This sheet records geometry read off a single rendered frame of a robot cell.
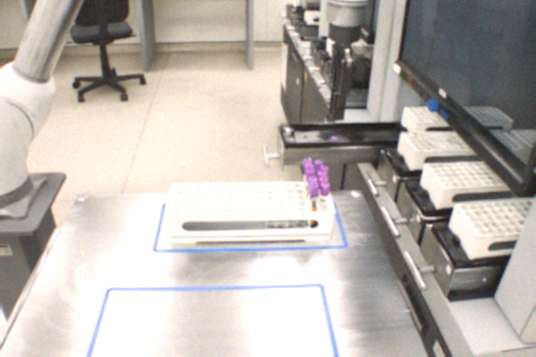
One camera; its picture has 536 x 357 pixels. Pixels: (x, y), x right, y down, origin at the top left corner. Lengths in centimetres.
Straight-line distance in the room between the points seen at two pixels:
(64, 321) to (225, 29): 415
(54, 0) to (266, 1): 361
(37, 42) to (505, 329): 119
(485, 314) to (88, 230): 75
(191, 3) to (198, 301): 409
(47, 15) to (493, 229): 108
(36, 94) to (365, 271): 91
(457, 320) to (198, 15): 414
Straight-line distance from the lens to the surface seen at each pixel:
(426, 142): 112
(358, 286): 75
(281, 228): 83
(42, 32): 121
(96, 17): 347
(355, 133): 124
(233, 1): 462
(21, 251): 125
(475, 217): 89
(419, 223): 96
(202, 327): 68
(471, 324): 87
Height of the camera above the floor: 135
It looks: 30 degrees down
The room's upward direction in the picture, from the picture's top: 2 degrees clockwise
